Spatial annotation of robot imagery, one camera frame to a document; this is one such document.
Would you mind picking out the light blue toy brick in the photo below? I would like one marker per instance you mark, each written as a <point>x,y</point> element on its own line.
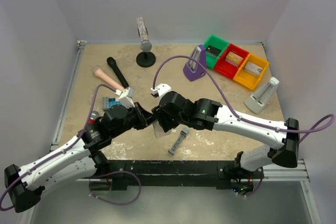
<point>112,102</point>

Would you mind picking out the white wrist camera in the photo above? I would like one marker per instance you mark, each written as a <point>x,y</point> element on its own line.
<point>125,97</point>
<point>160,90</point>

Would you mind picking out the grey truss piece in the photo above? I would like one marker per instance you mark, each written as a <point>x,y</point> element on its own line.
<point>183,134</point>

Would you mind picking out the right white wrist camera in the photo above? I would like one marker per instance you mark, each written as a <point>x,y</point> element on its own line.
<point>160,90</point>

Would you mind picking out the beige card holder wallet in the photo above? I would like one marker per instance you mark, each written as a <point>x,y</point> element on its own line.
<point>159,132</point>

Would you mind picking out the yellow bin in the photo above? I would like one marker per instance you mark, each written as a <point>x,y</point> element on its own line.
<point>247,80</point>

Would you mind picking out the purple metronome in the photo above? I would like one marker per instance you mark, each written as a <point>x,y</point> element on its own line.
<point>193,69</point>

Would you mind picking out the black card in green bin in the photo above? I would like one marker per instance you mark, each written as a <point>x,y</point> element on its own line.
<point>212,52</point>

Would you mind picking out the red bin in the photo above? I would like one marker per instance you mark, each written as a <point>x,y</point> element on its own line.
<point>224,67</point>

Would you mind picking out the aluminium frame rail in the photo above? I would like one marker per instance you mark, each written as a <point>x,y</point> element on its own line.
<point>63,113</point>

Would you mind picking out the tan card in red bin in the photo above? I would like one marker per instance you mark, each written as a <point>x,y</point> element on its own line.
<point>233,59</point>

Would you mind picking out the red glitter microphone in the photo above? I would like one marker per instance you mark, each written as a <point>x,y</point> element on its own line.
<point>93,116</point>

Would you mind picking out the black microphone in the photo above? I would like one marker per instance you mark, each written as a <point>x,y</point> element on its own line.
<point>113,65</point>

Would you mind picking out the green bin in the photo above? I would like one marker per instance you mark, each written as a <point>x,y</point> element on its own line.
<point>218,43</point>

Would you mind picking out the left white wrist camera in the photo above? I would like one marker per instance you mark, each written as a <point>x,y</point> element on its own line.
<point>125,97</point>

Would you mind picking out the pink microphone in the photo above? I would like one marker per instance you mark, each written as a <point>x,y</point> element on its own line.
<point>98,72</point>

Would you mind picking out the white card in yellow bin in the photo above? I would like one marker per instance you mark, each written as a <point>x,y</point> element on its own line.
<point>253,69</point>

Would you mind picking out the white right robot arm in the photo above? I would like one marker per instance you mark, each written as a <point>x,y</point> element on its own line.
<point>279,139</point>

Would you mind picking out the black round microphone stand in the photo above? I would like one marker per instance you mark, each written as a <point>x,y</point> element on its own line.
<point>146,59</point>

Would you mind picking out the white grey metronome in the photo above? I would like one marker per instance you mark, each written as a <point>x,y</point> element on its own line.
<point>259,99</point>

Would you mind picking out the glitter microphone on stand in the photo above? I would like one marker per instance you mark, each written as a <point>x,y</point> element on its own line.
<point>146,45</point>

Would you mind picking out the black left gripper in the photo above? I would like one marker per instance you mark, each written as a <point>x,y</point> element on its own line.
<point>145,117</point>

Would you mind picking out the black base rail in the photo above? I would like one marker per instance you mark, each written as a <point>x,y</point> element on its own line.
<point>218,174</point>

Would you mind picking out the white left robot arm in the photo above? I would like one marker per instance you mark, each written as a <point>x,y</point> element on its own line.
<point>80,157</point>

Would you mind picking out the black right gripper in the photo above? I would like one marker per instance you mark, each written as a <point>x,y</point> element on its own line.
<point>160,114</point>

